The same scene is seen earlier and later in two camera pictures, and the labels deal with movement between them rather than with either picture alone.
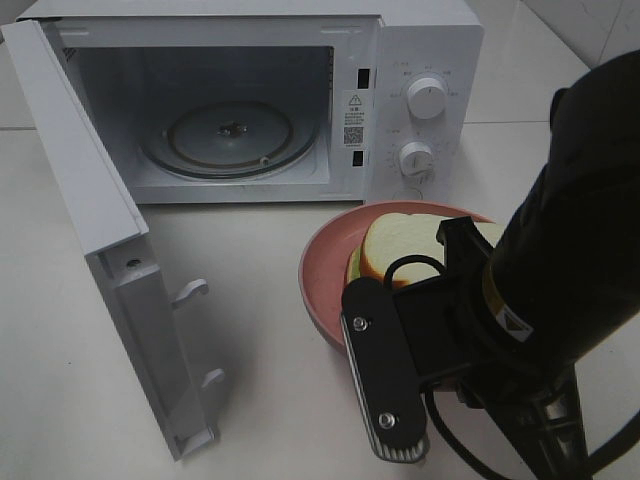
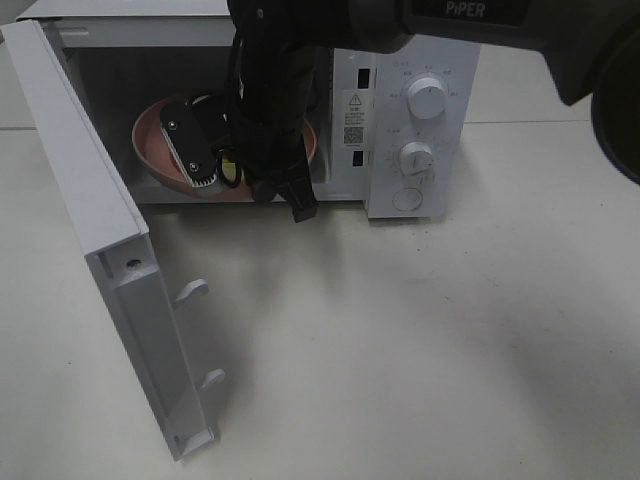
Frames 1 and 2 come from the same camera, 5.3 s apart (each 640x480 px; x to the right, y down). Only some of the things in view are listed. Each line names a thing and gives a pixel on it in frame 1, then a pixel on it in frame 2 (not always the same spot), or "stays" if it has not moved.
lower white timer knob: [416, 159] stays
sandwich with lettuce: [390, 237] → [229, 168]
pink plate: [324, 261] → [158, 154]
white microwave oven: [280, 102] stays
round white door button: [407, 194] stays
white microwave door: [112, 237] stays
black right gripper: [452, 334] → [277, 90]
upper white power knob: [427, 98] stays
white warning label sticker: [354, 118] stays
